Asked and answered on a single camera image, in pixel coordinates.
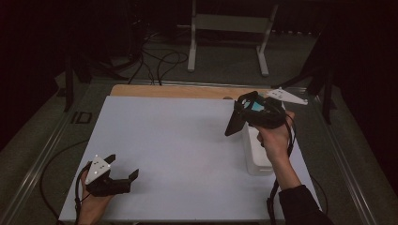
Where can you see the white table mat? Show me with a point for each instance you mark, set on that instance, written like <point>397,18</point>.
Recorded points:
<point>162,140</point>

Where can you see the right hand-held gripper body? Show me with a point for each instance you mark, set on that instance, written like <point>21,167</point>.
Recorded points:
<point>266,114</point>

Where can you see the person's right hand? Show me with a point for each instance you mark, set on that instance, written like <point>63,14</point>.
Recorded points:
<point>277,140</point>

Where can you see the grey metal stand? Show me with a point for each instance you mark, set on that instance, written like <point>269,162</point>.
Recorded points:
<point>230,23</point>

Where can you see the metal floor rail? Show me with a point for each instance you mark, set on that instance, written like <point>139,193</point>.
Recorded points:
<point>40,159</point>
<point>347,168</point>
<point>200,83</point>

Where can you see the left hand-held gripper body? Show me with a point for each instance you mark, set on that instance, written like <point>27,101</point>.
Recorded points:
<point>104,187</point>

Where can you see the white rectangular storage box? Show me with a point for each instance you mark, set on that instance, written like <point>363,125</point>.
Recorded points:
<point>258,156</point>

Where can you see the black stand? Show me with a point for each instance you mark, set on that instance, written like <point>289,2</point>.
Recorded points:
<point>68,84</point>
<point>327,97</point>

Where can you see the wooden table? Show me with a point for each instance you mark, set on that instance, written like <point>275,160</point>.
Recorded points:
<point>175,91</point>

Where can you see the person's left hand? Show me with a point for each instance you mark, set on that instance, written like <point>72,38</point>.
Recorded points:
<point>92,209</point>

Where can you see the black square floor frame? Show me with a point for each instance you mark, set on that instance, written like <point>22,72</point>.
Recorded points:
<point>75,117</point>

